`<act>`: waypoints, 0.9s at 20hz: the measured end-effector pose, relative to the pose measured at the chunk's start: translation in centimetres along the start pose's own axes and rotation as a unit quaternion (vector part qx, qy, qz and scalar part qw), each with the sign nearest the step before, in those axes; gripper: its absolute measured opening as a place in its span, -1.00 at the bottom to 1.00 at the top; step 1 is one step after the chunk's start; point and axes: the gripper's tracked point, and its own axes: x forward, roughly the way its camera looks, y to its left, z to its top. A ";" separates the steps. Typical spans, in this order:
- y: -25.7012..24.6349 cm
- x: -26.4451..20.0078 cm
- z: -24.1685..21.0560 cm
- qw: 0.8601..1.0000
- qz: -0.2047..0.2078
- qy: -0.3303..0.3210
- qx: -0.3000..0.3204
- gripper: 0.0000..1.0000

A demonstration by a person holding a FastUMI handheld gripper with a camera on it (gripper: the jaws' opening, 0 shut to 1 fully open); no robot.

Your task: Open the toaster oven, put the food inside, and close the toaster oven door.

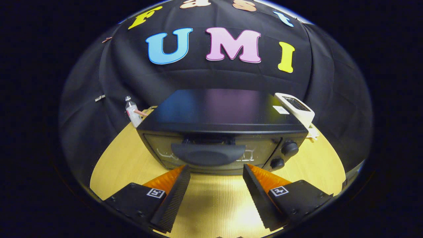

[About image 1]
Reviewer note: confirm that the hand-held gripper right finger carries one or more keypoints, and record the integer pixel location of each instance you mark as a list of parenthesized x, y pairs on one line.
[(259, 198)]

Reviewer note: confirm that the copper clip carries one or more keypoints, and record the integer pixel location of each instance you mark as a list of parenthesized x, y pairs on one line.
[(106, 40)]

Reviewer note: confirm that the clear plastic bottle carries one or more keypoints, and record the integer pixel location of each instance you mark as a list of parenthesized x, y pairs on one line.
[(134, 115)]

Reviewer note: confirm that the silver clip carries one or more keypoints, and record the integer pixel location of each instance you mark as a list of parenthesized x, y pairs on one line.
[(99, 98)]

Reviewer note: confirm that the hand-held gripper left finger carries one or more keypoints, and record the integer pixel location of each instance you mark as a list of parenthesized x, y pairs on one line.
[(173, 200)]

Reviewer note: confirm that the white divided dish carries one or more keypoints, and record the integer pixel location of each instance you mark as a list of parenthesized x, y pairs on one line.
[(314, 134)]

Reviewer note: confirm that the black toaster oven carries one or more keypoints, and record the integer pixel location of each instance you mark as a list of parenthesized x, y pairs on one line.
[(224, 105)]

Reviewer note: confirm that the white bread toaster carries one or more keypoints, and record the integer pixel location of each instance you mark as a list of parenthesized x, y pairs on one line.
[(307, 119)]

